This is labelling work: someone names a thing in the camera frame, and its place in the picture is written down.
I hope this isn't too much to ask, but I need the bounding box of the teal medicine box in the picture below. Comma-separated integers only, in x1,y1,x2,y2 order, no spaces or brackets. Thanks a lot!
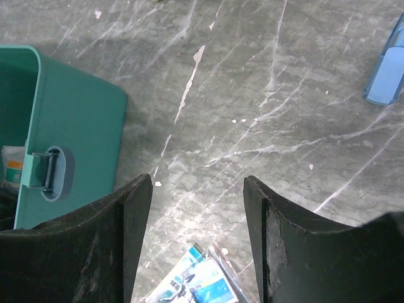
1,45,127,229

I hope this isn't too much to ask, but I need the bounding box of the white blue gauze packet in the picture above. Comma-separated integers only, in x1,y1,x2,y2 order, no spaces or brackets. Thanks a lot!
1,146,25,193

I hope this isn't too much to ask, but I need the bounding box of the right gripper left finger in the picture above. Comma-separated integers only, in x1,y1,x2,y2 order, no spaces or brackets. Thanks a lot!
1,174,153,302

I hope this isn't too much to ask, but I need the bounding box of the cotton swab packet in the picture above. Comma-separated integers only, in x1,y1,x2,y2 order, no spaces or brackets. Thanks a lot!
145,243,253,303

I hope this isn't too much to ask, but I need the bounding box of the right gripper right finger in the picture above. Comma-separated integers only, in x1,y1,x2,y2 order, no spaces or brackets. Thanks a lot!
243,176,403,302

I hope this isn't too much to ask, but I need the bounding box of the blue plastic vial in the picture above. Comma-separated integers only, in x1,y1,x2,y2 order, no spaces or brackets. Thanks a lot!
362,13,404,106

